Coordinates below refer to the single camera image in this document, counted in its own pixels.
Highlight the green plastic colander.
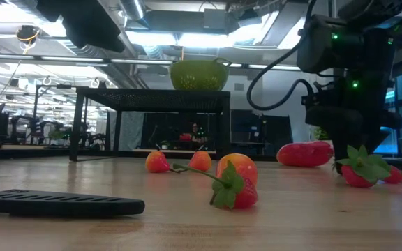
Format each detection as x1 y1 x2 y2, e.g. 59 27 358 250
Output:
168 57 232 91

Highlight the green plant in white pot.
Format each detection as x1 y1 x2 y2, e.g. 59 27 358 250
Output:
312 125 333 142

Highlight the person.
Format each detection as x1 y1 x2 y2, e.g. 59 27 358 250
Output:
186 121 209 151

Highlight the black handled kitchen knife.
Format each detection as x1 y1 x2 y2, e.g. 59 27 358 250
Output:
0 188 147 219

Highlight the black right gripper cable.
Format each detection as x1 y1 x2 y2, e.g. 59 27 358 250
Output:
245 0 319 112

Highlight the black perforated metal shelf rack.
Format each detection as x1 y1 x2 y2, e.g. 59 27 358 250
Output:
68 86 232 162

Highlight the black aluminium table frame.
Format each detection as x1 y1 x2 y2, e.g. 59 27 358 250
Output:
0 146 282 163

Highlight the black background cabinet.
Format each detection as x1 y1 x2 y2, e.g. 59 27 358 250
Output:
230 108 295 156

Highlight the red orange toy pepper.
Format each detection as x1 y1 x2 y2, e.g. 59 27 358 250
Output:
276 140 335 168

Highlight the long-stemmed red toy strawberry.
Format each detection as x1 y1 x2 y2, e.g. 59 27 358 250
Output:
172 160 260 211

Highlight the grey curtain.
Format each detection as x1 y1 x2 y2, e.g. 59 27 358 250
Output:
109 111 145 151

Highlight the black background workstation frame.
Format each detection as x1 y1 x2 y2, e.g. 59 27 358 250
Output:
31 83 118 147

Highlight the yellow orange toy pear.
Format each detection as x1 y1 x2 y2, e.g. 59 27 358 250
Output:
216 153 259 188
144 143 171 174

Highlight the yellow cable coil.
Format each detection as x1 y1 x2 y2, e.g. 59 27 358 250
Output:
15 24 41 52

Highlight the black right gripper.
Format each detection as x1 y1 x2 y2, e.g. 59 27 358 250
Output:
304 75 402 175

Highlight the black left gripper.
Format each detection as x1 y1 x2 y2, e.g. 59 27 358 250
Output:
36 0 126 53

